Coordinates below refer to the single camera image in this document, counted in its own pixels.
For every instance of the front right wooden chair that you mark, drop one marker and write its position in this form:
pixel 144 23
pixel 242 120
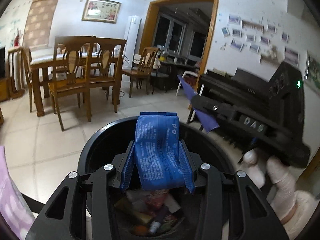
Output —
pixel 109 61

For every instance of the brown patterned window blind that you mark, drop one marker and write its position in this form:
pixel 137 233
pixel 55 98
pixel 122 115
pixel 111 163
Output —
pixel 38 24

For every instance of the purple paper piece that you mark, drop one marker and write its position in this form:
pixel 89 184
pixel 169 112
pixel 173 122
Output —
pixel 207 121

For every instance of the white standing air conditioner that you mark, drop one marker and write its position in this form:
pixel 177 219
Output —
pixel 131 34

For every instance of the purple spray bottle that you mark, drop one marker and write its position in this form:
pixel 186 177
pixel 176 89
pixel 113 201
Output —
pixel 157 221

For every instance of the framed floral picture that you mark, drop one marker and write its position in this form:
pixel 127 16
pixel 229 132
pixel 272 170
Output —
pixel 101 11

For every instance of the black round trash bin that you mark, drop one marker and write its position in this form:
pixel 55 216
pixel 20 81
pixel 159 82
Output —
pixel 114 138

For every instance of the orange wooden door frame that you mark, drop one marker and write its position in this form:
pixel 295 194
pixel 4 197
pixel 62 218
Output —
pixel 150 25

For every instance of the wooden chair near doorway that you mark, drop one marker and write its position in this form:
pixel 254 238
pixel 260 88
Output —
pixel 143 70

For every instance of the wooden tv cabinet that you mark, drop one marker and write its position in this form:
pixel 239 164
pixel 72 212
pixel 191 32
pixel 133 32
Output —
pixel 4 89

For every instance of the wooden dining table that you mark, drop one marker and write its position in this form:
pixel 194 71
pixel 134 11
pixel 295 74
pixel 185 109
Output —
pixel 44 63

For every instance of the white teddy bear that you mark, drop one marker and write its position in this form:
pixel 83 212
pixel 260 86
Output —
pixel 273 53

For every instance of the orange fruit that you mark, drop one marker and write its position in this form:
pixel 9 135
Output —
pixel 140 230

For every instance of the pink purple sofa cloth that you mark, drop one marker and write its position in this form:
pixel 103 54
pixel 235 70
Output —
pixel 14 209

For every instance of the black upright piano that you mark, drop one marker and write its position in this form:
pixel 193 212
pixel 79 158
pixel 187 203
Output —
pixel 241 103

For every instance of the dark desk in back room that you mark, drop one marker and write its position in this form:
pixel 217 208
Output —
pixel 164 74

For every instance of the blue snack wrapper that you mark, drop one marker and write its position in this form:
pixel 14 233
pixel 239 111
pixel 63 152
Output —
pixel 159 154

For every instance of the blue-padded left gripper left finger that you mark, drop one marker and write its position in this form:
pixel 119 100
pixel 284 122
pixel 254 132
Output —
pixel 64 214

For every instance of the white-gloved right hand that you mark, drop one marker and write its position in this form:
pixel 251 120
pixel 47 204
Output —
pixel 284 202

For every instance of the front left wooden chair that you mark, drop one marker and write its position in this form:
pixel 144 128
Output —
pixel 71 78

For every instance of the white plastic chair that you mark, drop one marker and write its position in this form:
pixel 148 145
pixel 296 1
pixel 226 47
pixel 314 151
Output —
pixel 188 77

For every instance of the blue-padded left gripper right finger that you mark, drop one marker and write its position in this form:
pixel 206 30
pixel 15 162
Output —
pixel 220 199

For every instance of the black flat television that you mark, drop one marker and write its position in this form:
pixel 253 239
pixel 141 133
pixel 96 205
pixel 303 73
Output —
pixel 2 62

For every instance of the cream sleeve right forearm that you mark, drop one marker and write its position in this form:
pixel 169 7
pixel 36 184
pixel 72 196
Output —
pixel 305 206

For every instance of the far left wooden chair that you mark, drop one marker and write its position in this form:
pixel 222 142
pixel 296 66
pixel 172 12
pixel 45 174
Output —
pixel 19 60

